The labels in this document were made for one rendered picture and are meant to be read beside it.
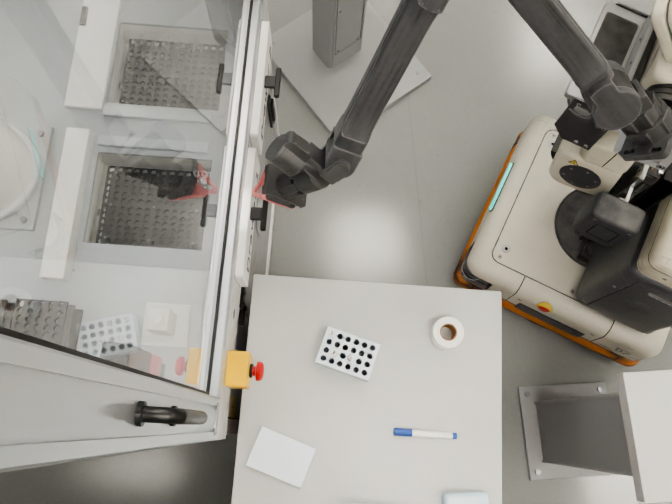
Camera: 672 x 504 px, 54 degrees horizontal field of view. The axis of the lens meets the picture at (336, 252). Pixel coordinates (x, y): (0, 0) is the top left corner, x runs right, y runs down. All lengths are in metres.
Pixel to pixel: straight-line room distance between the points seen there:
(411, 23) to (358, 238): 1.36
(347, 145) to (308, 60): 1.41
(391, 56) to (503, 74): 1.62
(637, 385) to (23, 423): 1.39
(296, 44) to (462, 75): 0.65
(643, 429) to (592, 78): 0.82
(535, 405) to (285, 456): 1.11
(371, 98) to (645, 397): 0.94
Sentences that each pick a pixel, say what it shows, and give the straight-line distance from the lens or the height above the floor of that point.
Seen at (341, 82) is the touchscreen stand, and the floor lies 0.04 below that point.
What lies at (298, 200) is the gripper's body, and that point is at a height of 0.98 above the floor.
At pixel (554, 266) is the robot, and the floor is 0.28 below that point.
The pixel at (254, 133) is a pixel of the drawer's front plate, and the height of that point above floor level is 0.93.
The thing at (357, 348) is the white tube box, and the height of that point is 0.80.
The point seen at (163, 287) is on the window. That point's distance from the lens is 0.85.
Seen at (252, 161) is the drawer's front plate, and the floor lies 0.93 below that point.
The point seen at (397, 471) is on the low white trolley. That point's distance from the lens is 1.50.
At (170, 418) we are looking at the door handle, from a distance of 0.72.
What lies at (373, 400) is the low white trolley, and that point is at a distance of 1.49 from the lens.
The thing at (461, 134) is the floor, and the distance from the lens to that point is 2.54.
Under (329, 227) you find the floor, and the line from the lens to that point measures 2.35.
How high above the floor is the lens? 2.24
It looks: 75 degrees down
